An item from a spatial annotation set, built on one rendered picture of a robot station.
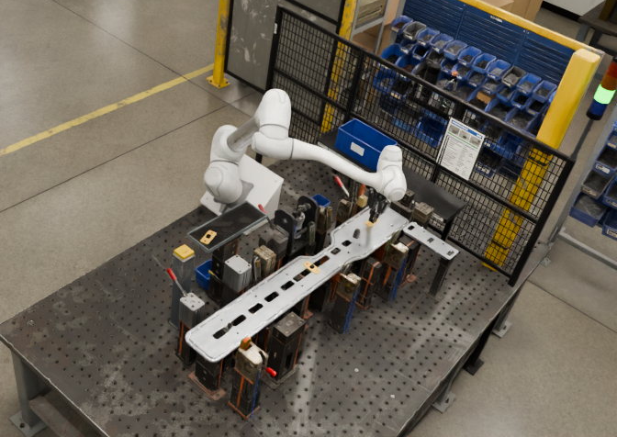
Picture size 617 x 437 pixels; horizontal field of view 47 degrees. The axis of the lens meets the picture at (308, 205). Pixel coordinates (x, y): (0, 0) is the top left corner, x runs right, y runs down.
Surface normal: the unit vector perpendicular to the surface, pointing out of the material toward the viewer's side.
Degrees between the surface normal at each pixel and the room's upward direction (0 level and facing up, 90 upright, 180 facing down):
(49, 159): 0
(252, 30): 90
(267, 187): 43
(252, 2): 89
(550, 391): 0
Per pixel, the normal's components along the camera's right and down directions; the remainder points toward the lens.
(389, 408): 0.16, -0.76
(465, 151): -0.64, 0.40
